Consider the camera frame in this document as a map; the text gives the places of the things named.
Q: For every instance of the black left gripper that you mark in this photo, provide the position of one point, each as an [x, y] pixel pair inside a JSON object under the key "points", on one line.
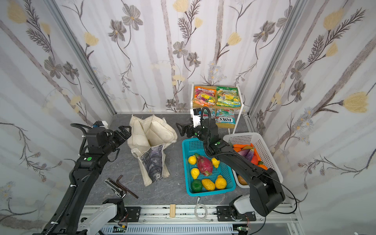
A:
{"points": [[116, 134]]}

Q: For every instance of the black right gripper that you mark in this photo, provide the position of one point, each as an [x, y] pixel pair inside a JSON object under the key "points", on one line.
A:
{"points": [[188, 129]]}

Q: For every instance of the cream canvas grocery bag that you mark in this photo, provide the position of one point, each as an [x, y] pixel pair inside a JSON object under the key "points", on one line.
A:
{"points": [[150, 137]]}

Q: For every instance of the yellow lemon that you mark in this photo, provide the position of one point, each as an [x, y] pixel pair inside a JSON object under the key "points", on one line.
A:
{"points": [[192, 160], [195, 173], [215, 162]]}

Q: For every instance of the pink dragon fruit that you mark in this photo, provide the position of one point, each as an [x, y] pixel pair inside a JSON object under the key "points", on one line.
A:
{"points": [[204, 165]]}

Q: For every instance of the orange candy bag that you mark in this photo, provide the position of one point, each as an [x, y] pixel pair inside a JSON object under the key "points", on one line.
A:
{"points": [[204, 96]]}

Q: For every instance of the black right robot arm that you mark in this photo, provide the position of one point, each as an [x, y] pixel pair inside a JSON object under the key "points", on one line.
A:
{"points": [[266, 190]]}

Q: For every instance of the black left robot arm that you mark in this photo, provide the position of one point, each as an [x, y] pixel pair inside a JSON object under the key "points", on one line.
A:
{"points": [[98, 143]]}

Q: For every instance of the teal red candy bag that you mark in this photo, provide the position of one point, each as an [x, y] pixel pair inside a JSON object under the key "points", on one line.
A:
{"points": [[212, 113]]}

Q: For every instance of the Fox's candy bag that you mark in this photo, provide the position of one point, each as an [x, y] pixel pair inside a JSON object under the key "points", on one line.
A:
{"points": [[225, 116]]}

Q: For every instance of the green candy bag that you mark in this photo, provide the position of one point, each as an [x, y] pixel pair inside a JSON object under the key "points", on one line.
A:
{"points": [[228, 97]]}

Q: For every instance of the teal plastic basket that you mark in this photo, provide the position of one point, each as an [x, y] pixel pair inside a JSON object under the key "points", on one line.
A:
{"points": [[205, 176]]}

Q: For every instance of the white wooden shelf rack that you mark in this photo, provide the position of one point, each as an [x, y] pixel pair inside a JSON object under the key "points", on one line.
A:
{"points": [[237, 110]]}

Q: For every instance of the orange carrot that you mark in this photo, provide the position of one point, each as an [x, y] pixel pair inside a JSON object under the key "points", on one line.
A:
{"points": [[239, 147]]}

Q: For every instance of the dark allen key tools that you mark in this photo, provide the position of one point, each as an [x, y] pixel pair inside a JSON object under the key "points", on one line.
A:
{"points": [[118, 188]]}

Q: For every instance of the yellow oval mango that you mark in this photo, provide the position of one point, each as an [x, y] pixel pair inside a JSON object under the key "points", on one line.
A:
{"points": [[208, 185]]}

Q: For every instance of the yellow pear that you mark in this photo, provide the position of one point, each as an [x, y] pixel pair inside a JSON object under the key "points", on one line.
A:
{"points": [[220, 183]]}

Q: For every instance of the purple eggplant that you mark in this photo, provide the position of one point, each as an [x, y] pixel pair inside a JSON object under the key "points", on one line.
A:
{"points": [[248, 154]]}

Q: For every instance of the white plastic basket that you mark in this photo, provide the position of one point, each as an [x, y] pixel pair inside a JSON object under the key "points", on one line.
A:
{"points": [[260, 145]]}

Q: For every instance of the red pepper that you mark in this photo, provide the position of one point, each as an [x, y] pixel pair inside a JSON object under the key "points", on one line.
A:
{"points": [[255, 160]]}

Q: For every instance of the small wooden block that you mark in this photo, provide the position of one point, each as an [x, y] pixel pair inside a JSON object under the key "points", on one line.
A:
{"points": [[172, 211]]}

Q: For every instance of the small orange pumpkin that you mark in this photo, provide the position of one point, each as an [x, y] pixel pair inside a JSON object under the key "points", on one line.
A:
{"points": [[260, 164]]}

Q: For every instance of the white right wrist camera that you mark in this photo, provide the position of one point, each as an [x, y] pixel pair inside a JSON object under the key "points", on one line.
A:
{"points": [[195, 112]]}

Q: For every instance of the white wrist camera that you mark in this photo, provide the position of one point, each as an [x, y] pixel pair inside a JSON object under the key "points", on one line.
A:
{"points": [[100, 123], [195, 112]]}

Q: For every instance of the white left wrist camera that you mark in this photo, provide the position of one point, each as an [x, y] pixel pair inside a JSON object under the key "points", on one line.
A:
{"points": [[100, 123]]}

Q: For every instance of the aluminium rail frame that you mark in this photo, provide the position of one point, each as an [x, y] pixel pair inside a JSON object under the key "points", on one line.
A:
{"points": [[189, 220]]}

